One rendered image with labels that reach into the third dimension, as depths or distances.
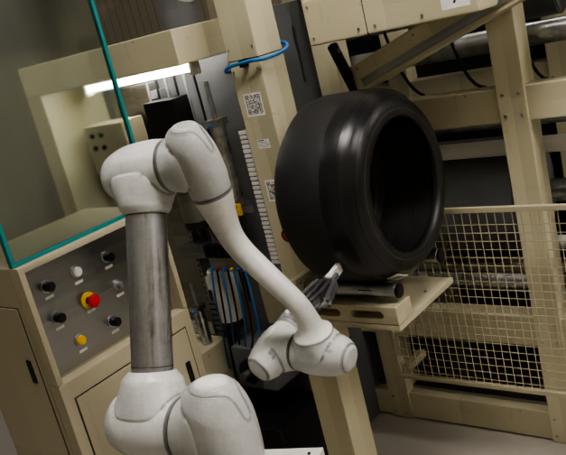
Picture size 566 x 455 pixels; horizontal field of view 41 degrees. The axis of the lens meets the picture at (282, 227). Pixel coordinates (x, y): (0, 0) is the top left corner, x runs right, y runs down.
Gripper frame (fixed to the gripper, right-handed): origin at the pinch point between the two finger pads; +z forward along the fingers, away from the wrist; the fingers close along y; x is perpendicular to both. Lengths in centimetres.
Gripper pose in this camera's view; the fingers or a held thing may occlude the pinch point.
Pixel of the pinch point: (334, 273)
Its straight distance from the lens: 223.9
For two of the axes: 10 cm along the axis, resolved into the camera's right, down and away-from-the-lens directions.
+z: 5.2, -5.7, 6.4
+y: -7.7, 0.2, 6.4
